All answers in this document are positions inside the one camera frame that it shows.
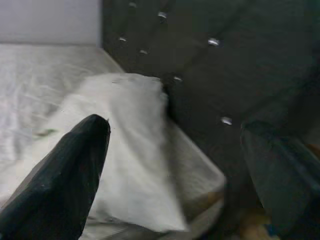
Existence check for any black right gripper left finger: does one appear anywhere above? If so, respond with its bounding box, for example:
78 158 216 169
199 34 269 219
0 113 111 240

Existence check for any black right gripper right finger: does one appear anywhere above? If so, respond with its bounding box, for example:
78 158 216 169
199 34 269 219
239 120 320 240

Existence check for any white pillow with tree print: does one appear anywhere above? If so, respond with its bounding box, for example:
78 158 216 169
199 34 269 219
22 72 191 233

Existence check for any white quilted mattress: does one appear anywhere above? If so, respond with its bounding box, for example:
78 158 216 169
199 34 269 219
0 43 228 240

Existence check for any black tufted headboard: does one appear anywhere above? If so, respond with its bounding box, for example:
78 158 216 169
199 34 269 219
101 0 320 226

